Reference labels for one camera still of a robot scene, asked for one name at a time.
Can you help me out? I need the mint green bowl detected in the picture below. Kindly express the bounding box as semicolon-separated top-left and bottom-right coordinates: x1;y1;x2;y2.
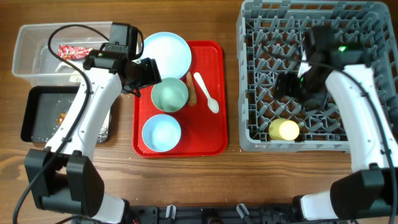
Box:
151;77;188;113

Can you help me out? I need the large pale blue plate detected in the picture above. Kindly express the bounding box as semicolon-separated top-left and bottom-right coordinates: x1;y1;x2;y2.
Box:
141;32;192;79

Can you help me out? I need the yellow plastic cup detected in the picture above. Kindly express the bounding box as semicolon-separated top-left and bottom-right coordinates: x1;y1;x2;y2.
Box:
269;118;300;141

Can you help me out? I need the brown carrot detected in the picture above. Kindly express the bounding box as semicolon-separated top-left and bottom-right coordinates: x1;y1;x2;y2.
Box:
186;72;197;106

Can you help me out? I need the light blue bowl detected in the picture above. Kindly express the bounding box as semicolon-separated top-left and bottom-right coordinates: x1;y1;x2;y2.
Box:
142;114;182;152

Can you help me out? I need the white rice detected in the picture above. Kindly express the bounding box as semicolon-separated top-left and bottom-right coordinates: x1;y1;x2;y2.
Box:
34;108;111;144

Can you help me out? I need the red snack wrapper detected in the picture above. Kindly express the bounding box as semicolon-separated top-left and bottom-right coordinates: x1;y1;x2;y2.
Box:
58;45;93;60

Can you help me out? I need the white plastic spoon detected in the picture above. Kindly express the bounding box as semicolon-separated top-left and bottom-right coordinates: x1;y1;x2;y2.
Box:
193;72;220;114

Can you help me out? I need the brown food scrap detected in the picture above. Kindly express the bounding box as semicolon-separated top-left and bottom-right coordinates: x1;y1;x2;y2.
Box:
56;113;67;125

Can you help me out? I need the white tissue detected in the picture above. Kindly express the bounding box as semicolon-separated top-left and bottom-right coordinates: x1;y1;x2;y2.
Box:
55;62;82;83

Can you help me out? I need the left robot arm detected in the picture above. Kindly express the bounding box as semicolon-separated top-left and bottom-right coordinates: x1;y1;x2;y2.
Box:
24;22;161;223

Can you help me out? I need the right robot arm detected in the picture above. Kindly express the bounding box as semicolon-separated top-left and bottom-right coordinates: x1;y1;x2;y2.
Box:
274;26;397;222

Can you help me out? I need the grey dishwasher rack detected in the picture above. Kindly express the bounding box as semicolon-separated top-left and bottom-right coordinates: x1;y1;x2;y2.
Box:
236;1;397;152

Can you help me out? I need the clear plastic waste bin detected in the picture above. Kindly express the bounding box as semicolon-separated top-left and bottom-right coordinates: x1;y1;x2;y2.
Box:
12;23;106;86

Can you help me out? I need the red serving tray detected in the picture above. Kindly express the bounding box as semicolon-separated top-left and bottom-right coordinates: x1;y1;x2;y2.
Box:
132;40;228;158

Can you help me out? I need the black plastic tray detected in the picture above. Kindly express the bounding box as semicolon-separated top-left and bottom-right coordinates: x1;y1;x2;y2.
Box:
20;86;113;144

